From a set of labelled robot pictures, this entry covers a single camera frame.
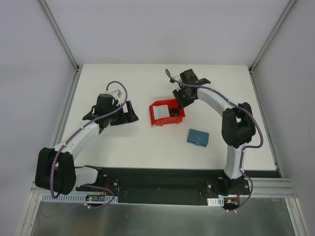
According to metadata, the red plastic bin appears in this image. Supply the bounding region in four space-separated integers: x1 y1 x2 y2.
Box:
149 99 186 126

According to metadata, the black credit card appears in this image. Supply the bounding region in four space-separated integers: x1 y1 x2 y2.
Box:
168 108 180 117

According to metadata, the blue card holder wallet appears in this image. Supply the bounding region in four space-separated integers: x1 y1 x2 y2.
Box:
187 129 209 147

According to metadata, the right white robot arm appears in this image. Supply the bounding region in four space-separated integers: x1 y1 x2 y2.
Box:
165 69 256 196

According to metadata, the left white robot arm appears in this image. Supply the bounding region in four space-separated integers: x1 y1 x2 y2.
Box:
35 92 139 198

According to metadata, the white cards stack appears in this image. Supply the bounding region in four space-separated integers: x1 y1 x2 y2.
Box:
153 105 170 120

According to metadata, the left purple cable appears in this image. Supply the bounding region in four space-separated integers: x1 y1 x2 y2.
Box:
50 81 127 200

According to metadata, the purple cable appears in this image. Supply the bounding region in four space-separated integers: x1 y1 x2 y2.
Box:
50 81 127 200
164 68 262 173

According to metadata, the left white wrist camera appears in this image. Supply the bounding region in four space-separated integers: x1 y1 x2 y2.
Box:
106 89 122 103

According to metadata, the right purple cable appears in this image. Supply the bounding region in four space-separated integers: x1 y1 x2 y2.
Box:
164 68 262 173

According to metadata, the right aluminium frame post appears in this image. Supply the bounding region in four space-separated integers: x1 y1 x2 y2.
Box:
249 0 298 74

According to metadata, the aluminium frame post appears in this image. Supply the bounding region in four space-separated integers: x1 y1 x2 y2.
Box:
249 0 298 74
37 0 80 72

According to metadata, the left white cable duct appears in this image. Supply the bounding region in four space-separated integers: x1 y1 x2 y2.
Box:
41 193 118 204

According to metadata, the white cable duct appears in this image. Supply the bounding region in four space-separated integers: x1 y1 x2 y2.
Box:
41 193 118 204
207 197 224 207

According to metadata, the right white cable duct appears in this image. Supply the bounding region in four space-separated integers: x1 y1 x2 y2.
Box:
207 197 224 207

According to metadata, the left aluminium frame post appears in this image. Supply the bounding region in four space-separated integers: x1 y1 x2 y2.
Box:
37 0 80 72

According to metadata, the aluminium rail profile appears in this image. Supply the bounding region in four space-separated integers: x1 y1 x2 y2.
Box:
31 178 298 197

